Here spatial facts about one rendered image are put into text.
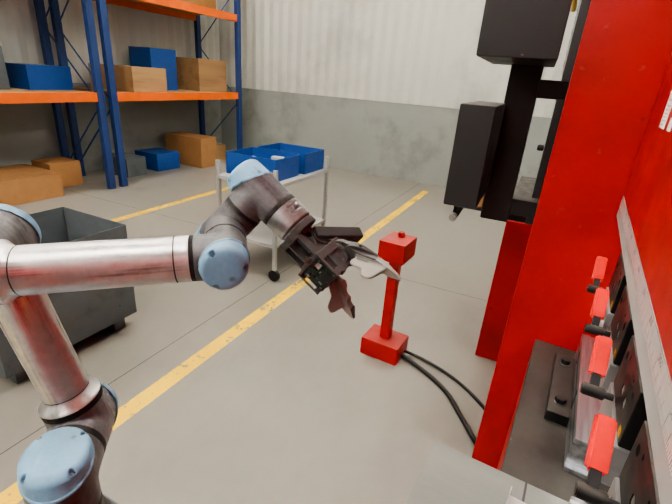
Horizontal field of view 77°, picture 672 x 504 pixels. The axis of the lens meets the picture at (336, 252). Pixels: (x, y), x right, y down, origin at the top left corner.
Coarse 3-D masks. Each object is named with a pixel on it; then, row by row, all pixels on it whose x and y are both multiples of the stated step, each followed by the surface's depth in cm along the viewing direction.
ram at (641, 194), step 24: (648, 144) 100; (648, 168) 91; (624, 192) 119; (648, 192) 83; (648, 216) 76; (624, 240) 95; (648, 240) 70; (624, 264) 86; (648, 264) 65; (648, 288) 61; (648, 360) 51; (648, 384) 48; (648, 408) 46
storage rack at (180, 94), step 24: (48, 0) 548; (96, 0) 512; (120, 0) 628; (144, 0) 564; (168, 0) 596; (240, 0) 720; (240, 24) 733; (72, 48) 560; (240, 48) 747; (240, 72) 761; (120, 96) 564; (144, 96) 597; (168, 96) 634; (192, 96) 675; (216, 96) 723; (240, 96) 776; (72, 120) 604; (240, 120) 791; (72, 144) 618; (120, 144) 580; (240, 144) 807; (120, 168) 588
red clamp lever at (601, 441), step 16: (592, 432) 49; (608, 432) 48; (592, 448) 48; (608, 448) 47; (592, 464) 47; (608, 464) 47; (592, 480) 46; (576, 496) 46; (592, 496) 45; (608, 496) 45
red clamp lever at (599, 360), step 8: (600, 336) 65; (600, 344) 65; (608, 344) 64; (592, 352) 65; (600, 352) 64; (608, 352) 64; (592, 360) 64; (600, 360) 63; (608, 360) 63; (592, 368) 63; (600, 368) 63; (592, 376) 63; (600, 376) 63; (584, 384) 62; (592, 384) 62; (584, 392) 62; (592, 392) 62; (600, 392) 61
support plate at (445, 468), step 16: (432, 448) 83; (448, 448) 83; (432, 464) 79; (448, 464) 79; (464, 464) 80; (480, 464) 80; (432, 480) 76; (448, 480) 76; (464, 480) 76; (480, 480) 77; (496, 480) 77; (512, 480) 77; (416, 496) 73; (432, 496) 73; (448, 496) 73; (464, 496) 74; (480, 496) 74; (496, 496) 74; (528, 496) 74; (544, 496) 75
